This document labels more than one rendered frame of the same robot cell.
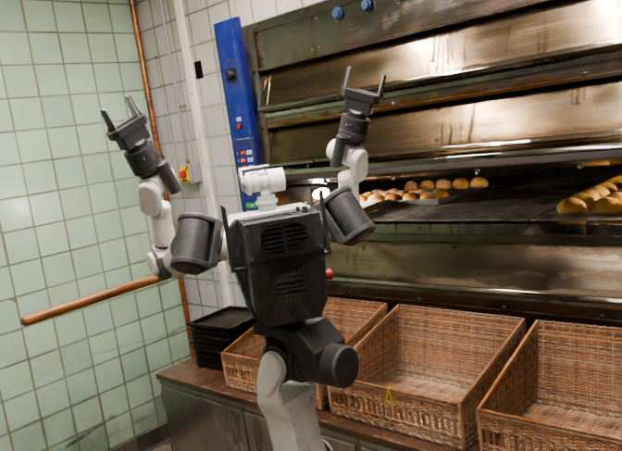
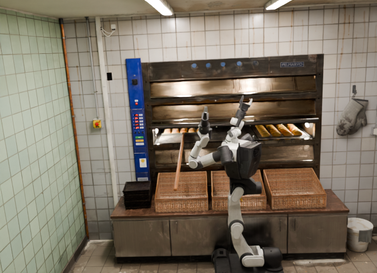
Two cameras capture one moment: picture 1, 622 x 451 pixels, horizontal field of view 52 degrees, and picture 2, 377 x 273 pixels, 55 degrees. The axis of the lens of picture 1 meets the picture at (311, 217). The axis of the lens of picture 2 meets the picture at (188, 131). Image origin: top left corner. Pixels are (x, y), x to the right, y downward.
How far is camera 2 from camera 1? 252 cm
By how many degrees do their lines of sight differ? 41
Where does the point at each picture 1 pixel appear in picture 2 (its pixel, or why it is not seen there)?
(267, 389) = (236, 199)
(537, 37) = (269, 86)
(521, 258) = not seen: hidden behind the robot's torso
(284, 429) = (237, 212)
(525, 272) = not seen: hidden behind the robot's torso
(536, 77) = (267, 97)
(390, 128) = (212, 109)
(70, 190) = (53, 134)
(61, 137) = (49, 107)
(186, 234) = (227, 152)
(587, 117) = (282, 110)
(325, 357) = (257, 185)
